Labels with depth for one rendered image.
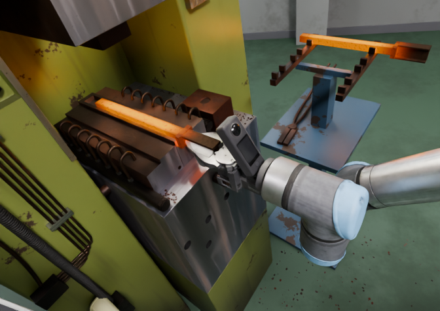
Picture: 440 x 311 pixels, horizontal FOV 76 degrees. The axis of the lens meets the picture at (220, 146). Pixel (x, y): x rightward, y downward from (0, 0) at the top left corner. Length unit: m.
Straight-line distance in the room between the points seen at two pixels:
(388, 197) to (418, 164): 0.08
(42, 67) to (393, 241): 1.62
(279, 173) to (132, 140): 0.38
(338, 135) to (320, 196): 0.62
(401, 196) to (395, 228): 1.12
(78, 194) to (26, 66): 0.42
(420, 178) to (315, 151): 0.52
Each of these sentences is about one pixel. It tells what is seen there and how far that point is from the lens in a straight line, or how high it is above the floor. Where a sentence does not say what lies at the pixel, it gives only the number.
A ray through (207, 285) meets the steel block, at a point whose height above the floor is 0.51.
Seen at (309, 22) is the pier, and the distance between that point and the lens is 3.24.
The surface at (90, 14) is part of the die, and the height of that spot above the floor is 1.30.
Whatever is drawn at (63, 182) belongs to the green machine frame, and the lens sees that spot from 0.70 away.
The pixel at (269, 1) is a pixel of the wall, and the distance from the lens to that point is 3.42.
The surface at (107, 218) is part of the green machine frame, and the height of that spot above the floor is 0.83.
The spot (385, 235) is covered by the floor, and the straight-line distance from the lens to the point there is 1.68.
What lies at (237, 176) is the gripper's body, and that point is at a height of 0.97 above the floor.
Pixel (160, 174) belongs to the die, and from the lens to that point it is 0.65.
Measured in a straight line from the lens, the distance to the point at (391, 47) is 1.05.
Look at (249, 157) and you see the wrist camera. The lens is 0.53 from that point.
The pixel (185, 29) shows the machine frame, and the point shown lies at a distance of 0.82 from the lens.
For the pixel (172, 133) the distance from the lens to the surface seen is 0.66.
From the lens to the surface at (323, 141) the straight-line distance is 1.07.
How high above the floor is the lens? 1.40
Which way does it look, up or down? 42 degrees down
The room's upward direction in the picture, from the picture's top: 14 degrees counter-clockwise
